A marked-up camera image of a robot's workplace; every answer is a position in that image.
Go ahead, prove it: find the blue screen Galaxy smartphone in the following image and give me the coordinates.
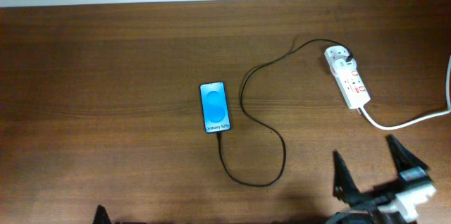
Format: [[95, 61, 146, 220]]
[[199, 82, 231, 134]]

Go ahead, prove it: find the black USB charging cable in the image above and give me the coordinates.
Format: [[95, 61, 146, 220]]
[[215, 38, 354, 188]]

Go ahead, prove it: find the white power strip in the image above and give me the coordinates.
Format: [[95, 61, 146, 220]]
[[324, 46, 371, 109]]

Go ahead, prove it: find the white power strip cord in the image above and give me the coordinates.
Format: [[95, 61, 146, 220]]
[[358, 54, 451, 131]]

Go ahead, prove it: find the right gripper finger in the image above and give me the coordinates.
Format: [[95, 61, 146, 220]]
[[386, 135, 429, 175], [333, 150, 363, 205]]

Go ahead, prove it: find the white USB charger adapter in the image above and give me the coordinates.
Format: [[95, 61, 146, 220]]
[[331, 58, 357, 75]]

